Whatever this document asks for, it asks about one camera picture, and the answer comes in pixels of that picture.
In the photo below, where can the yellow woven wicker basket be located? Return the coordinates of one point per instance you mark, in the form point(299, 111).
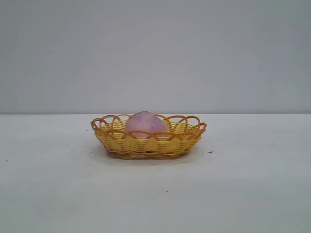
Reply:
point(158, 145)

